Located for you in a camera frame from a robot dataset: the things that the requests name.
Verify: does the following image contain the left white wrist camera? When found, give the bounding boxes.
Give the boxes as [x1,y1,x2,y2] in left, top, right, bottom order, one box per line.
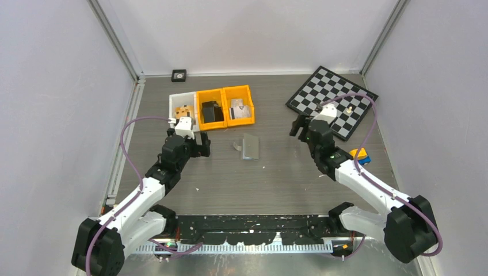
[169,116,195,139]

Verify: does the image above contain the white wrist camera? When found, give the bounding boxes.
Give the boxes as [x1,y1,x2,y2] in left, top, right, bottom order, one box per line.
[169,116,195,139]
[312,103,337,125]

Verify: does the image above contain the black box in bin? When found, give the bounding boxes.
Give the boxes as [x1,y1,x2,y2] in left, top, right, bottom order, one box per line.
[201,101,224,124]

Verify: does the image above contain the orange storage bin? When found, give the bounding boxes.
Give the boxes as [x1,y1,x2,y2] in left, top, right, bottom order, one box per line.
[223,85,256,127]
[196,88,227,131]

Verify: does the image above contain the cards in orange bin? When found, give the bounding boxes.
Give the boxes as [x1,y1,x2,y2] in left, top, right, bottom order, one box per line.
[229,98,251,120]

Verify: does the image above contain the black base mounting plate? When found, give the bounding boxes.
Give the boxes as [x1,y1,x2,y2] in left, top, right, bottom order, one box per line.
[156,214,352,246]

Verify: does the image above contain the right orange storage bin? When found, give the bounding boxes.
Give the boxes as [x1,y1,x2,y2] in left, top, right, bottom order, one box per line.
[223,85,256,127]

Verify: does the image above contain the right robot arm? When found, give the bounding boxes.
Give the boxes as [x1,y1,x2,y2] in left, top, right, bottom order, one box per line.
[289,114,443,263]

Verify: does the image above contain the wooden pieces in bin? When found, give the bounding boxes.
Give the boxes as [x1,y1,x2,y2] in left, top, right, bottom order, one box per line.
[174,105,196,120]

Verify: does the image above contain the white storage bin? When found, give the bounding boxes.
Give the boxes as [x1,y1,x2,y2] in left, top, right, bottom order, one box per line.
[169,91,200,132]

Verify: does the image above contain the clear plastic card holder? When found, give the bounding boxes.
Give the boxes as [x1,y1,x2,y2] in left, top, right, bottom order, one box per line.
[233,133,260,160]

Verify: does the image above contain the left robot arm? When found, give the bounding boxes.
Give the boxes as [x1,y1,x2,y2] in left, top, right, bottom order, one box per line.
[71,129,211,275]

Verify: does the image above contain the small black square device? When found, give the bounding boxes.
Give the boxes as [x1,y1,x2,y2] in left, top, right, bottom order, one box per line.
[171,69,187,83]

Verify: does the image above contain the middle orange storage bin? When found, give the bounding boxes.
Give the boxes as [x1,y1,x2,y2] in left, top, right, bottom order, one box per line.
[196,88,227,131]

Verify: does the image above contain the yellow blue toy car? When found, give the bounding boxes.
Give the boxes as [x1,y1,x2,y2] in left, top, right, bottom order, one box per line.
[349,148,371,166]

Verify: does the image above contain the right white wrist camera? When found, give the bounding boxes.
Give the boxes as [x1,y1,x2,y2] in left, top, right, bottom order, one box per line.
[312,103,337,125]

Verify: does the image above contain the black white chessboard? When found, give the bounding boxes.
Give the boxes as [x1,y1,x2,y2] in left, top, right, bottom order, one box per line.
[285,66,379,141]

